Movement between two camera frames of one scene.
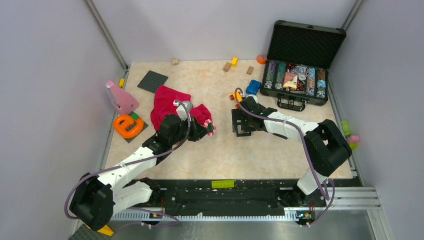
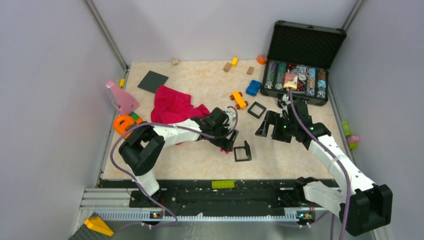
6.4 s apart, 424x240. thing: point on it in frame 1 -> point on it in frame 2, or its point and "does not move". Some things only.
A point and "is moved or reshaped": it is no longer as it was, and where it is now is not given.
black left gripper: x=198 y=131 -> x=225 y=143
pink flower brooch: x=207 y=121 is moved or reshaped
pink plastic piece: x=125 y=102 does not move
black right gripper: x=238 y=115 -> x=271 y=118
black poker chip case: x=299 y=56 does not move
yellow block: x=234 y=62 does not move
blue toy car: x=253 y=87 does not move
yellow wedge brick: x=105 y=230 does not move
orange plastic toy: x=126 y=127 does not move
